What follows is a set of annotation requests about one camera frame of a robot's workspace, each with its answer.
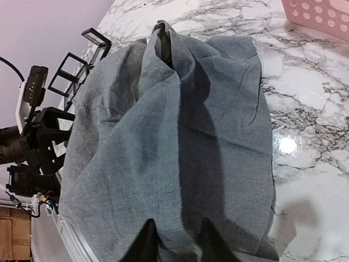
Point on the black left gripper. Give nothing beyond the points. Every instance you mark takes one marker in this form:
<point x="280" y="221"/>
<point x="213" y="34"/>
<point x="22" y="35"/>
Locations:
<point x="39" y="136"/>

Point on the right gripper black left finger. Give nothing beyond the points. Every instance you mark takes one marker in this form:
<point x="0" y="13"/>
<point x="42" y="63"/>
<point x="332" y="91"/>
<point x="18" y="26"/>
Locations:
<point x="145" y="246"/>

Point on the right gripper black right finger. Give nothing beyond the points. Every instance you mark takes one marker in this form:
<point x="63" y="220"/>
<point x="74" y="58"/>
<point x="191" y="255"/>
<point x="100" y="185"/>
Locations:
<point x="214" y="248"/>

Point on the grey button-up shirt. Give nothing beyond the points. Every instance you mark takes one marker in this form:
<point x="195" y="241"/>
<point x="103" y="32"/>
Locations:
<point x="174" y="129"/>

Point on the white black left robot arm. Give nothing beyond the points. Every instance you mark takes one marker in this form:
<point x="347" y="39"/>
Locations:
<point x="11" y="151"/>

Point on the cardboard box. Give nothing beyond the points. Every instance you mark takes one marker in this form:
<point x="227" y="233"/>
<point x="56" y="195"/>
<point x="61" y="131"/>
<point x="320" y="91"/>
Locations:
<point x="15" y="234"/>

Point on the pink perforated plastic basket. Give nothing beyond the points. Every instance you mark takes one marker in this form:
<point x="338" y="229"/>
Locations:
<point x="326" y="16"/>

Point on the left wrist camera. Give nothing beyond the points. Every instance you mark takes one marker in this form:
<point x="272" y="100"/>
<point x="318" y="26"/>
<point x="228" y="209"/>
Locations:
<point x="32" y="91"/>

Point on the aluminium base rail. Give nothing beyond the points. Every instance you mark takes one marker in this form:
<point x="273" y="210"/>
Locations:
<point x="55" y="239"/>

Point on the black frame display box pair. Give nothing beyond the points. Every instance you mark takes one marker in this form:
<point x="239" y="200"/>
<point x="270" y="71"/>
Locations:
<point x="75" y="80"/>

